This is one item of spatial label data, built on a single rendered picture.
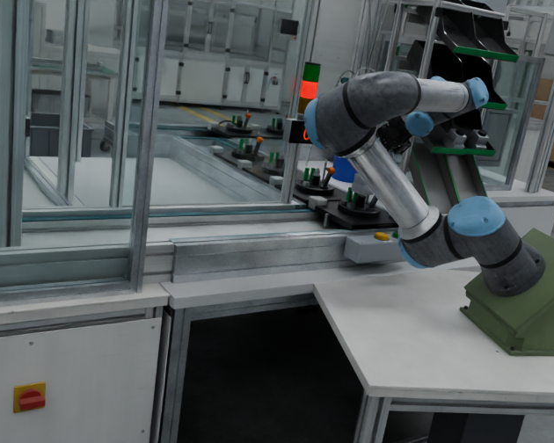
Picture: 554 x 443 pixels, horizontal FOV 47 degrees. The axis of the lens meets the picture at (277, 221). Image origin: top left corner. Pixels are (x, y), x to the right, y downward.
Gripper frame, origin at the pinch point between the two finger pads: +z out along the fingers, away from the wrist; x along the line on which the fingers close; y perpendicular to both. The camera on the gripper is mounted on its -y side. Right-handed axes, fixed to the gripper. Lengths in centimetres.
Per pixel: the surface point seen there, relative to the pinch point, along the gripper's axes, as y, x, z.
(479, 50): -16.1, 28.9, -33.3
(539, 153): -32, 164, 42
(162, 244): 26, -75, 4
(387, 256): 36.1, -8.4, 1.7
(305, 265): 33.2, -32.1, 9.2
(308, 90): -17.9, -20.5, -6.2
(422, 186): 11.6, 20.5, 3.2
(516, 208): -9, 149, 59
